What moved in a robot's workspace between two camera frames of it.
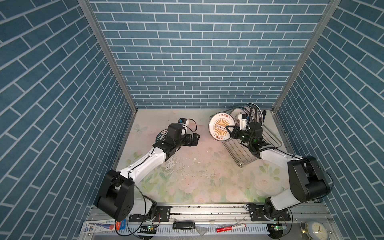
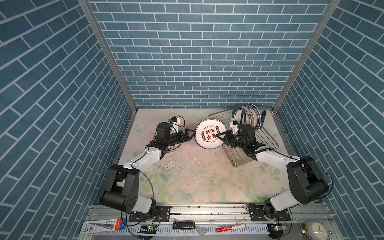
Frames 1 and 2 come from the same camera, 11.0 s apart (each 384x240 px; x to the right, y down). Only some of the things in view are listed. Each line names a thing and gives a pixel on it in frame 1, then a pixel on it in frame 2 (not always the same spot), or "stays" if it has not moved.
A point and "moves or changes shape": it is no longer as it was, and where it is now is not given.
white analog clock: x=319 y=231 stays
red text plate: x=253 y=112 to x=205 y=133
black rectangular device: x=183 y=225 stays
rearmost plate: x=217 y=124 moves or changes shape
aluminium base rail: x=210 y=221 stays
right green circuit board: x=275 y=229 stays
